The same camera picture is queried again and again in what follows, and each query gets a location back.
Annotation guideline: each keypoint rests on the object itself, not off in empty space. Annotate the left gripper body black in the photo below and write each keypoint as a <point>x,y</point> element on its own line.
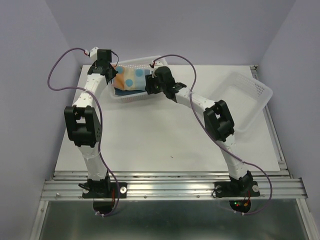
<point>113,72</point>

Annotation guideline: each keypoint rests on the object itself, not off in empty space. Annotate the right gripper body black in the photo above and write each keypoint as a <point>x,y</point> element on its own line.
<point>152,85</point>

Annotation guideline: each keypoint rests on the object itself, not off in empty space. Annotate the light blue orange towel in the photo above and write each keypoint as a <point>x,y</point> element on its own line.
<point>130,79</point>

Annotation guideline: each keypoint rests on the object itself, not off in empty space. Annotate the yellow patterned towel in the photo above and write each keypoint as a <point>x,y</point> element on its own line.
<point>119,92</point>

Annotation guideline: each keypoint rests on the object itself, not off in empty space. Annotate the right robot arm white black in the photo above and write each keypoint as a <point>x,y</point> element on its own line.
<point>216,120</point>

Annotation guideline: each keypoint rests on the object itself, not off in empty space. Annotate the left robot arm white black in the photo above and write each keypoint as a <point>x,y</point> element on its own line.
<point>84,128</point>

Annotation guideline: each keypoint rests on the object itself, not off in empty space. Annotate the white perforated basket left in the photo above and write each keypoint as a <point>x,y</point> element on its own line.
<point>143,63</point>

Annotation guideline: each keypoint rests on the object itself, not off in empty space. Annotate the white perforated basket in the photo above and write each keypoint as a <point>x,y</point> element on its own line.
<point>245,97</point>
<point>143,63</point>

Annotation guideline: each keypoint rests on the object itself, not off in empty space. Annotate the white perforated basket right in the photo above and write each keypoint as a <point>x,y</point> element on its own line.
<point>245,97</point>

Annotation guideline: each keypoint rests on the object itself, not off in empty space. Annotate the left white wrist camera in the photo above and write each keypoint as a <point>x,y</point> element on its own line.
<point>92,54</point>

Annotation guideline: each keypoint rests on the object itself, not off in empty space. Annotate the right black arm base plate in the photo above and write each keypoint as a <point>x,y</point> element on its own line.
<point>226,189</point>

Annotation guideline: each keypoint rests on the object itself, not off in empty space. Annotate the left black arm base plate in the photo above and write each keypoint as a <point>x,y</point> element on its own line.
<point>105,193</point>

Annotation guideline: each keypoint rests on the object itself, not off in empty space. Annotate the aluminium rail frame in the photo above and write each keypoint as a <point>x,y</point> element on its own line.
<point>175,185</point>

